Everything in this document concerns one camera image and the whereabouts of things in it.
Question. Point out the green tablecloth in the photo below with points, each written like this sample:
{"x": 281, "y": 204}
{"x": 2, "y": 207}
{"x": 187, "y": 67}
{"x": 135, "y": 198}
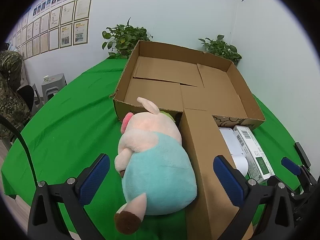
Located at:
{"x": 62, "y": 130}

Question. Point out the grey plastic stool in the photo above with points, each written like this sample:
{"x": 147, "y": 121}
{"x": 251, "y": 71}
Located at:
{"x": 53, "y": 85}

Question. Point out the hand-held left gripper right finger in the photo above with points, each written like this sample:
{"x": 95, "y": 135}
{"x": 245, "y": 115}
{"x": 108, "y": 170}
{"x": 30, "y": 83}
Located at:
{"x": 228, "y": 180}

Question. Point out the white and green carton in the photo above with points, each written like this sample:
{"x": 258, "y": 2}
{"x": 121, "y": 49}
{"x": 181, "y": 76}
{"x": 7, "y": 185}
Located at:
{"x": 255, "y": 155}

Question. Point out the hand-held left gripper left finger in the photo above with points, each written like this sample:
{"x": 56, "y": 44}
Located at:
{"x": 96, "y": 177}

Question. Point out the large cardboard box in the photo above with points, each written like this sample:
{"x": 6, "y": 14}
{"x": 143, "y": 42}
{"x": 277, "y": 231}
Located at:
{"x": 162, "y": 75}

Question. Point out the paper cup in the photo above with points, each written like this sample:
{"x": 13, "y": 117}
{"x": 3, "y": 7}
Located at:
{"x": 46, "y": 79}

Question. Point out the group of framed wall certificates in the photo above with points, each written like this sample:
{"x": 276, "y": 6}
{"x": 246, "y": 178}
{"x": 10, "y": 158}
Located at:
{"x": 62, "y": 22}

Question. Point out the small potted green plant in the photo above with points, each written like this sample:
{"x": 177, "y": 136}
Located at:
{"x": 220, "y": 48}

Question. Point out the narrow brown cardboard box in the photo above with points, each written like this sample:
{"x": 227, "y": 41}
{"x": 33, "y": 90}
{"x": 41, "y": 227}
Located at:
{"x": 200, "y": 142}

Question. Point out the white hair dryer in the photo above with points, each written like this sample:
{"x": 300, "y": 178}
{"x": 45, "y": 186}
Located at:
{"x": 233, "y": 147}

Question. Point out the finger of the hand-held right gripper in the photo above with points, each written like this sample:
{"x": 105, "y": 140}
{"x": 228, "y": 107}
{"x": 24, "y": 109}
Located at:
{"x": 290, "y": 166}
{"x": 303, "y": 155}

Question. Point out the bushy potted green plant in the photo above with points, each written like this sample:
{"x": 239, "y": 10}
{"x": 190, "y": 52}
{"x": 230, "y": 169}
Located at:
{"x": 125, "y": 37}

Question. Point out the plush pig toy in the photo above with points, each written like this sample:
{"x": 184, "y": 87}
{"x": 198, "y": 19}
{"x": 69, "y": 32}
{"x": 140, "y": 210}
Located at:
{"x": 155, "y": 170}

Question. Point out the black chair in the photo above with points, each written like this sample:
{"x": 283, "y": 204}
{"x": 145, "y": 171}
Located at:
{"x": 26, "y": 96}

